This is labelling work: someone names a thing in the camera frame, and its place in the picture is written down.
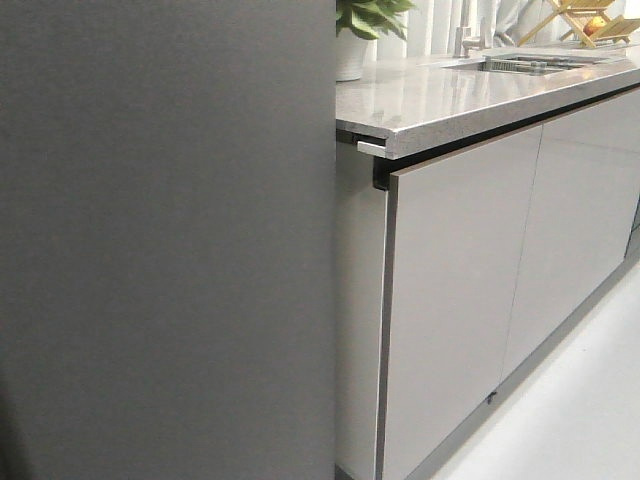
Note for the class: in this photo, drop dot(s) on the dark grey fridge door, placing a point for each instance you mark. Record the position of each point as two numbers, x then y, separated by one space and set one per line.
167 201

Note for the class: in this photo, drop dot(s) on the grey left cabinet door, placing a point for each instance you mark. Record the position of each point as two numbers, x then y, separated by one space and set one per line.
459 225

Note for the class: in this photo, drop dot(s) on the grey cabinet door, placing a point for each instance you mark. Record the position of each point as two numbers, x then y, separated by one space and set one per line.
459 225
583 204

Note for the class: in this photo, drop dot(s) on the grey right cabinet door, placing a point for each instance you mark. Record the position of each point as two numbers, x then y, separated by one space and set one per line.
583 204

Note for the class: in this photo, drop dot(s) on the grey stone countertop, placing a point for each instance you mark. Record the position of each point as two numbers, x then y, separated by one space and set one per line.
402 107

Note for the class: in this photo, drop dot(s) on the white plant pot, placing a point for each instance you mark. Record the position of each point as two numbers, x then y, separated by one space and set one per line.
352 53

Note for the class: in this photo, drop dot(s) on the green potted plant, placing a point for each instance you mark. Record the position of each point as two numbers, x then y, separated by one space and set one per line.
368 19

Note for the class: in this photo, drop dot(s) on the steel kitchen faucet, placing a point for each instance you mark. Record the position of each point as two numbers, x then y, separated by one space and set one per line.
463 40

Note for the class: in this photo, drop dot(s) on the steel kitchen sink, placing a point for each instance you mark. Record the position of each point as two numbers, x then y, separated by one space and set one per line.
535 64

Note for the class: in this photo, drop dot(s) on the wooden dish rack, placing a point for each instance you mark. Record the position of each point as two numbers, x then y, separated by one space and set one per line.
576 14

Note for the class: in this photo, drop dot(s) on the red yellow apple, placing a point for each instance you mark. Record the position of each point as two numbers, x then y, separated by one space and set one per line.
593 25

